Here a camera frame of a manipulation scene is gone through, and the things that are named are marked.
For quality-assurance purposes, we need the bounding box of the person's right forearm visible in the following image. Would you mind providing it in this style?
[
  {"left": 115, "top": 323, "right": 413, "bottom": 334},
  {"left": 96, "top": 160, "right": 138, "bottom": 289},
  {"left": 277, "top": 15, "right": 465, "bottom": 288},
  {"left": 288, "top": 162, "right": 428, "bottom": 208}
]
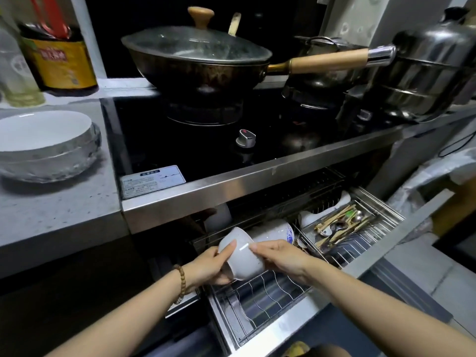
[{"left": 304, "top": 263, "right": 464, "bottom": 357}]

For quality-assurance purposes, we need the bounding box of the blue patterned white bowl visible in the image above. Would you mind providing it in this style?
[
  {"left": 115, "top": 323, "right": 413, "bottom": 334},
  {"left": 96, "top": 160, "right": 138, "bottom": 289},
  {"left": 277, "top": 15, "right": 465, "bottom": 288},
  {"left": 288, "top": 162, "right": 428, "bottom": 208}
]
[{"left": 247, "top": 218, "right": 298, "bottom": 254}]

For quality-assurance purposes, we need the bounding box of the dark sauce bottle yellow label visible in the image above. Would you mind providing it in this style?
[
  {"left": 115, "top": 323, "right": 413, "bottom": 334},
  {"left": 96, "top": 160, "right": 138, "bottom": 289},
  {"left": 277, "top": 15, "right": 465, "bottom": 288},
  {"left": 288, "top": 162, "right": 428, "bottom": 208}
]
[{"left": 18, "top": 0, "right": 99, "bottom": 97}]

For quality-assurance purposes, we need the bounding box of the small steel pot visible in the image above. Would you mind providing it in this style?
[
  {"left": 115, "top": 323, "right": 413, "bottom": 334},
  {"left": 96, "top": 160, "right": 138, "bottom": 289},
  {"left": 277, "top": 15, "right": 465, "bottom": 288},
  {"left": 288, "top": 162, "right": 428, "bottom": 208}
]
[{"left": 283, "top": 36, "right": 370, "bottom": 109}]

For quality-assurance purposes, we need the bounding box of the person's left forearm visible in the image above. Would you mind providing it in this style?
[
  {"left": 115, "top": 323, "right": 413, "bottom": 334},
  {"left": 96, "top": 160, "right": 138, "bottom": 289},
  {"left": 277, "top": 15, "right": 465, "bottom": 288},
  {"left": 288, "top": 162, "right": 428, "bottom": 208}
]
[{"left": 45, "top": 267, "right": 195, "bottom": 357}]

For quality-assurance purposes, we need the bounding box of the steel wire dish rack drawer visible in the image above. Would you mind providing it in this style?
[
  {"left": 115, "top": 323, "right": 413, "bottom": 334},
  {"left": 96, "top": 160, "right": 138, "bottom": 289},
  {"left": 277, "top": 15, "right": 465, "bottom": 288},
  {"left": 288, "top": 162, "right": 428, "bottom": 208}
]
[{"left": 190, "top": 167, "right": 457, "bottom": 357}]

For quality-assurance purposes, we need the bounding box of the person's left hand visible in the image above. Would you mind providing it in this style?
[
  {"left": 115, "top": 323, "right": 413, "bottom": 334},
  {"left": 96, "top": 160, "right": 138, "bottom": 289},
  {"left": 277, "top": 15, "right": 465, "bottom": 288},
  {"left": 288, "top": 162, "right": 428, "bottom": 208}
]
[{"left": 184, "top": 240, "right": 238, "bottom": 293}]

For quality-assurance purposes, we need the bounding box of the person's right hand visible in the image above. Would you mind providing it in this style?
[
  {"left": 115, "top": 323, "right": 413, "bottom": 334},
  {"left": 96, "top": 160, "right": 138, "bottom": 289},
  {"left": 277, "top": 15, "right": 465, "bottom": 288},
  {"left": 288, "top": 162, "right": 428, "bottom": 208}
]
[{"left": 249, "top": 239, "right": 317, "bottom": 285}]

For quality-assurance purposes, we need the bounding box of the wide white bowl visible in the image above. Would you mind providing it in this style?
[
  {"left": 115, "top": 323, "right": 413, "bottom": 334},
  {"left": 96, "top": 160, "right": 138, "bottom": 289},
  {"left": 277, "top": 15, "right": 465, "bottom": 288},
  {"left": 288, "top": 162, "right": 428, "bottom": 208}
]
[{"left": 0, "top": 110, "right": 93, "bottom": 153}]

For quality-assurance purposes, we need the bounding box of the white stove label sticker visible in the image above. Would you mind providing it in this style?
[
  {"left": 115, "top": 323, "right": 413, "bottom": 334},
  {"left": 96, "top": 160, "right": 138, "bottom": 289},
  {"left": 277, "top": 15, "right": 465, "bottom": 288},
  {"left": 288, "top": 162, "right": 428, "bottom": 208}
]
[{"left": 119, "top": 165, "right": 186, "bottom": 200}]

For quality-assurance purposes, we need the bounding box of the wooden spatula handle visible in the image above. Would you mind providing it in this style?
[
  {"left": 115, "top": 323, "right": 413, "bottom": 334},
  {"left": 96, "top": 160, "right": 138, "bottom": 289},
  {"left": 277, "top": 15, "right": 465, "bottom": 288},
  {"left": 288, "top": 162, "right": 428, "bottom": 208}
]
[{"left": 227, "top": 12, "right": 242, "bottom": 37}]

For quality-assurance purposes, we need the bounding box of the clear glass bowl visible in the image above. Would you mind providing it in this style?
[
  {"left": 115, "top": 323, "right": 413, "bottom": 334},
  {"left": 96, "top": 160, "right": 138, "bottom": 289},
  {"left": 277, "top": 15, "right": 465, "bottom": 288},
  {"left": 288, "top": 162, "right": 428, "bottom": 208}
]
[{"left": 0, "top": 122, "right": 102, "bottom": 183}]

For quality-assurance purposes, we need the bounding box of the wooden bead bracelet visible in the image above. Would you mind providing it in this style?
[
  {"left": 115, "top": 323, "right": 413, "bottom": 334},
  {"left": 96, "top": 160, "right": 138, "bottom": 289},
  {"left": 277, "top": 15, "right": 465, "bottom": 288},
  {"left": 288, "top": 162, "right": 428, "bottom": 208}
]
[{"left": 172, "top": 264, "right": 187, "bottom": 305}]

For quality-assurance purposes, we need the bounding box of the yellow slipper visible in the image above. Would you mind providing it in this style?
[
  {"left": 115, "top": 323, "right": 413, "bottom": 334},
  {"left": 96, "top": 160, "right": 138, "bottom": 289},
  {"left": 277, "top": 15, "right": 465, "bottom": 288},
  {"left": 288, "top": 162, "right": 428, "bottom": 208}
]
[{"left": 282, "top": 341, "right": 311, "bottom": 357}]

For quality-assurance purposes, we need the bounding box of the black glass gas stove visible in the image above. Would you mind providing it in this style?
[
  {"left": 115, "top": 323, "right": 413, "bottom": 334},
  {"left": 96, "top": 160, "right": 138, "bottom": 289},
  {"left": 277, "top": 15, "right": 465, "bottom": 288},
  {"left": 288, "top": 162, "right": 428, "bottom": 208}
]
[{"left": 100, "top": 85, "right": 411, "bottom": 235}]

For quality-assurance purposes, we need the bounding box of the wire cutlery basket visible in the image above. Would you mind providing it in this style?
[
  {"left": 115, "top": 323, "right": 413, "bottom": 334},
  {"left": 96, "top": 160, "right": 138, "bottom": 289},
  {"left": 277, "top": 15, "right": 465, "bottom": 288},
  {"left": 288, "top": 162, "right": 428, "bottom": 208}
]
[{"left": 298, "top": 187, "right": 406, "bottom": 270}]

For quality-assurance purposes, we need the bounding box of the plain white ceramic bowl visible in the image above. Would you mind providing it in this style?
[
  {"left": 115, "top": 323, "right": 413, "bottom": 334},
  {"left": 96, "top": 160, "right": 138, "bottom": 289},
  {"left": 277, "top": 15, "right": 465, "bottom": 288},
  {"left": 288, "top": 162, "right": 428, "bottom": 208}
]
[
  {"left": 206, "top": 204, "right": 233, "bottom": 235},
  {"left": 298, "top": 190, "right": 352, "bottom": 229},
  {"left": 217, "top": 227, "right": 266, "bottom": 282}
]

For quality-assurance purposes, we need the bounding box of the pile of chopsticks and spoons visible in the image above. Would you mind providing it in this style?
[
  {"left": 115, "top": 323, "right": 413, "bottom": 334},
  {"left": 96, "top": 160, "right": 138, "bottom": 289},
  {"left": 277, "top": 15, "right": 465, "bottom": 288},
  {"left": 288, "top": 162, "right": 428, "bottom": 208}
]
[{"left": 313, "top": 204, "right": 377, "bottom": 254}]

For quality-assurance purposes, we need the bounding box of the dark wok with wooden handle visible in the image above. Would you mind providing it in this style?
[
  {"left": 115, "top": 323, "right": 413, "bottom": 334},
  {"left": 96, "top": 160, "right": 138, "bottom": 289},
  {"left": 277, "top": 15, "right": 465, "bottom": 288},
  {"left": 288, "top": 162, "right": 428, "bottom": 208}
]
[{"left": 122, "top": 26, "right": 397, "bottom": 101}]

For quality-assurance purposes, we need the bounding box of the clear plastic bottle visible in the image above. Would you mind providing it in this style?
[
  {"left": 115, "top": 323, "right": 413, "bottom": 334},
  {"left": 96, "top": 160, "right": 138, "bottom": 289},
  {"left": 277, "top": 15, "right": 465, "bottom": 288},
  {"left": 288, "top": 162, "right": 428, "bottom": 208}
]
[{"left": 0, "top": 0, "right": 46, "bottom": 108}]

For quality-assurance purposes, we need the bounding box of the large steel steamer pot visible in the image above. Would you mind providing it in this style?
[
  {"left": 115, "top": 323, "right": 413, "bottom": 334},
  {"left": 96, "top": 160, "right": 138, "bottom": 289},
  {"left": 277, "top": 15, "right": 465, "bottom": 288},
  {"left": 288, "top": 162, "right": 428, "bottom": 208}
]
[{"left": 365, "top": 7, "right": 476, "bottom": 124}]

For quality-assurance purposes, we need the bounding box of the glass lid with wooden knob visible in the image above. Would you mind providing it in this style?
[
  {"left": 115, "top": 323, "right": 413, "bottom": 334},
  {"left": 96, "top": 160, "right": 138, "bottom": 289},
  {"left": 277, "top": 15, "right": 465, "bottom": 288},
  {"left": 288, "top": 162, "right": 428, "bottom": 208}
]
[{"left": 121, "top": 6, "right": 273, "bottom": 66}]

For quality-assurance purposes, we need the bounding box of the black cable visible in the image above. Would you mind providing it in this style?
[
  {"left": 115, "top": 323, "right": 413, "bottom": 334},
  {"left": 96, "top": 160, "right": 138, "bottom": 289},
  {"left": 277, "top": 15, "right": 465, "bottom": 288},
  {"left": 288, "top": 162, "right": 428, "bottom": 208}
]
[{"left": 438, "top": 129, "right": 476, "bottom": 159}]

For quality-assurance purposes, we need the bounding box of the clear plastic bag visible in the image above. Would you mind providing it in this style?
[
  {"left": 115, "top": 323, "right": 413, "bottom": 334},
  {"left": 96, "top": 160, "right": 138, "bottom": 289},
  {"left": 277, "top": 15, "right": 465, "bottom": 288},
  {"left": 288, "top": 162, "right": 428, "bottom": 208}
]
[{"left": 386, "top": 137, "right": 476, "bottom": 220}]

